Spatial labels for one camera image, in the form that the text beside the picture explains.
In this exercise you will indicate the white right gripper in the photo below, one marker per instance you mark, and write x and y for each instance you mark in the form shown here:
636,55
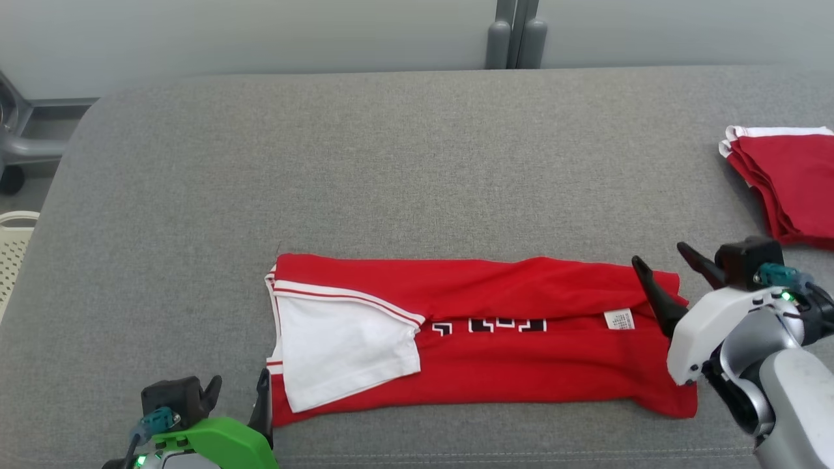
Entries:
700,326

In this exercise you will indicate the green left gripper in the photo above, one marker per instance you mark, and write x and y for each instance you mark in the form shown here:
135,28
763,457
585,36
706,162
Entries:
228,443

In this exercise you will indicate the red shorts with white stripe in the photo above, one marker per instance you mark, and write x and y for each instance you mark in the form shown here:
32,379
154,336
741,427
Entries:
795,182

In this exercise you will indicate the red jersey with white sleeves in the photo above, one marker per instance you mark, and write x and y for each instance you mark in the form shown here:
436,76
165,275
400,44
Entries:
508,371

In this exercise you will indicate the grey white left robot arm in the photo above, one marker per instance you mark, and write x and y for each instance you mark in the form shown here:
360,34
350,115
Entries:
176,461

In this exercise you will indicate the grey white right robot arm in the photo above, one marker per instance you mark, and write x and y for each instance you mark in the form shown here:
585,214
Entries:
795,391

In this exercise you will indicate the cream perforated laundry basket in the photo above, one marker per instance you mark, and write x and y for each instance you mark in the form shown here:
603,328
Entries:
13,260

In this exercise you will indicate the grey wheeled metal stand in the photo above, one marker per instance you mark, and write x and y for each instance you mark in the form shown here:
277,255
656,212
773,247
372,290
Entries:
26,146

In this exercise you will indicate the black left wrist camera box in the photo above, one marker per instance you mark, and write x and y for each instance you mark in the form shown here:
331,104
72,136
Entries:
172,397

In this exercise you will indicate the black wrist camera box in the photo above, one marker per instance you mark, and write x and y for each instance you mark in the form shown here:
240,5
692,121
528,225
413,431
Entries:
749,260
172,397

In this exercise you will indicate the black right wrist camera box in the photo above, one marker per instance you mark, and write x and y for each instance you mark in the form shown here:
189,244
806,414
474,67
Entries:
749,260

